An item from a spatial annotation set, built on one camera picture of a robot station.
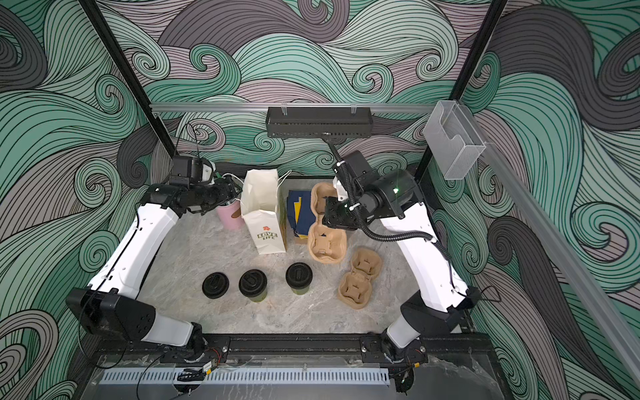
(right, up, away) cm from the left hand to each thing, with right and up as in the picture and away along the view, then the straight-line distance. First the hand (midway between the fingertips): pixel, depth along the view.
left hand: (236, 189), depth 77 cm
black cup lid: (+20, -27, -1) cm, 34 cm away
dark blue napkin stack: (+19, -8, +23) cm, 31 cm away
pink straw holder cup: (-9, -8, +15) cm, 19 cm away
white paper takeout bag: (+7, -6, -1) cm, 10 cm away
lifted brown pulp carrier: (+28, -15, -13) cm, 35 cm away
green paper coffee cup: (+21, -31, -1) cm, 38 cm away
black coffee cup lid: (-9, -33, +6) cm, 35 cm away
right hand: (+28, -9, -15) cm, 33 cm away
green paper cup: (+8, -34, 0) cm, 35 cm away
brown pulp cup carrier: (+39, -34, +6) cm, 52 cm away
